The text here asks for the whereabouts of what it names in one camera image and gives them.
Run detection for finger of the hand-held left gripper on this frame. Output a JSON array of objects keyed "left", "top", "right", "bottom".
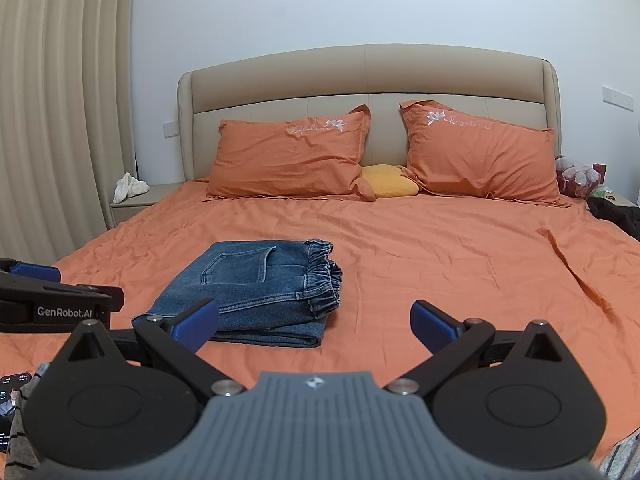
[{"left": 0, "top": 258, "right": 62, "bottom": 287}]

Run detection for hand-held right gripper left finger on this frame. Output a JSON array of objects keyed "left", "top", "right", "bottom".
[{"left": 50, "top": 297, "right": 246, "bottom": 397}]

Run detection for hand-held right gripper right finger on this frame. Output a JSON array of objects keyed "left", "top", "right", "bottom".
[{"left": 382, "top": 299, "right": 582, "bottom": 397}]

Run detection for blue denim pants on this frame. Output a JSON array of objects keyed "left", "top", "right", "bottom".
[{"left": 131, "top": 239, "right": 343, "bottom": 349}]

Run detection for bed with orange sheet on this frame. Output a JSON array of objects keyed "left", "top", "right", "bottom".
[{"left": 0, "top": 44, "right": 640, "bottom": 466}]

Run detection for black smartphone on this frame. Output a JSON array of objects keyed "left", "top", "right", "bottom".
[{"left": 0, "top": 372, "right": 35, "bottom": 453}]

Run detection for white crumpled object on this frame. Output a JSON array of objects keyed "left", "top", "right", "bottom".
[{"left": 114, "top": 172, "right": 151, "bottom": 204}]

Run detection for striped grey clothing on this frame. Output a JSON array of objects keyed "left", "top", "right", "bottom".
[
  {"left": 597, "top": 427, "right": 640, "bottom": 480},
  {"left": 5, "top": 360, "right": 50, "bottom": 480}
]

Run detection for yellow cushion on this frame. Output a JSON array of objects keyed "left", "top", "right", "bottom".
[{"left": 361, "top": 164, "right": 420, "bottom": 199}]

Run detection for beige curtain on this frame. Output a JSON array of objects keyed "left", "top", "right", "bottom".
[{"left": 0, "top": 0, "right": 137, "bottom": 267}]

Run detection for orange pillow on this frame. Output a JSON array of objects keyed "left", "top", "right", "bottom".
[
  {"left": 398, "top": 100, "right": 571, "bottom": 207},
  {"left": 202, "top": 105, "right": 376, "bottom": 202}
]

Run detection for black cloth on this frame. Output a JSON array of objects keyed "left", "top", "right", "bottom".
[{"left": 586, "top": 196, "right": 640, "bottom": 241}]

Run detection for beige nightstand with clutter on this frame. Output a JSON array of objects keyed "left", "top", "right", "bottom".
[{"left": 597, "top": 187, "right": 639, "bottom": 208}]

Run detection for wide white wall switch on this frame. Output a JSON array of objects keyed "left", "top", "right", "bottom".
[{"left": 601, "top": 86, "right": 635, "bottom": 108}]

